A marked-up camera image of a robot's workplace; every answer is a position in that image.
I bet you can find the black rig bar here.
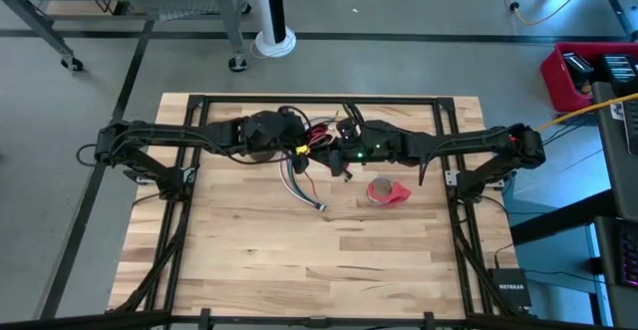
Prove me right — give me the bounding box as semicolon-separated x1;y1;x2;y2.
0;309;638;330

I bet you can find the keyboard with coloured lights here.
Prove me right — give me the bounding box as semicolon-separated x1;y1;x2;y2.
619;219;638;289

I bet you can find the clear packing tape roll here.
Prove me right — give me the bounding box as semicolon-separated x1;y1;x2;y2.
367;176;396;205

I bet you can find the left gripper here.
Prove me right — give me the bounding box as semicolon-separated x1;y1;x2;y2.
242;105;317;174

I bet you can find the black network switch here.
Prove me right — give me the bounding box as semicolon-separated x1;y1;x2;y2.
486;267;533;309

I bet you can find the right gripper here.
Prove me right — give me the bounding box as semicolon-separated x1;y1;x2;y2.
327;117;401;178

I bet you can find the yellow hanging cord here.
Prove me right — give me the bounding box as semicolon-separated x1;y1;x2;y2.
535;92;638;133

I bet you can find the white pole with round base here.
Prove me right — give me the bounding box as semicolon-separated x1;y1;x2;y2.
248;0;298;60

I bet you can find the small black device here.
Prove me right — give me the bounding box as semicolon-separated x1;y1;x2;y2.
562;52;596;86

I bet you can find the red plastic bin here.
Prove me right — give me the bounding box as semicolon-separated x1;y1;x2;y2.
540;41;638;115

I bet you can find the red tape dispenser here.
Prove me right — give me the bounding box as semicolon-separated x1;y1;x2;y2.
366;176;413;209

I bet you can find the large black device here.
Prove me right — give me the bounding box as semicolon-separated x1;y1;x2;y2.
599;53;638;98

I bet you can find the black desk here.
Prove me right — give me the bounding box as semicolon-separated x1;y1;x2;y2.
508;81;638;330

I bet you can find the multicolour wire harness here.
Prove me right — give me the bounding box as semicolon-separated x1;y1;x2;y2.
277;114;350;213

